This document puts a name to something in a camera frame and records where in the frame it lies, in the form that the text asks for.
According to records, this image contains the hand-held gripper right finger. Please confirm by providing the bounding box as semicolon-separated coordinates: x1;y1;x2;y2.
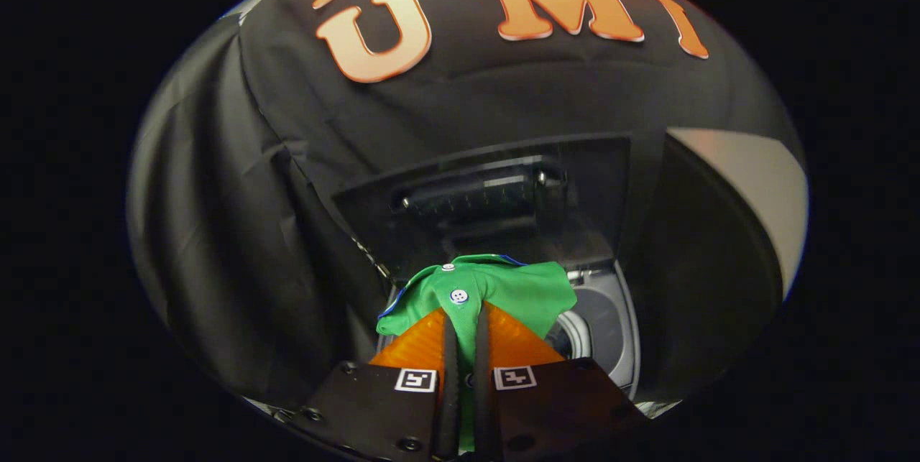
471;302;651;461

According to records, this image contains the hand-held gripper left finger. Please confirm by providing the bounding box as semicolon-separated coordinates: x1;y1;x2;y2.
298;306;461;461

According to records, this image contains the green polo shirt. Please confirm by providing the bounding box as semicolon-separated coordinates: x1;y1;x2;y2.
376;254;578;452

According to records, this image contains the grey washing machine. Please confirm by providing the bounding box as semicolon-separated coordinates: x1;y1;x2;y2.
377;261;642;405

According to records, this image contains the dark washing machine lid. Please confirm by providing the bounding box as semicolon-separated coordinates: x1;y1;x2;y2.
332;133;633;283

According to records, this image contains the black backdrop cloth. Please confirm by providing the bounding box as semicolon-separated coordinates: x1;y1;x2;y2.
128;0;806;405

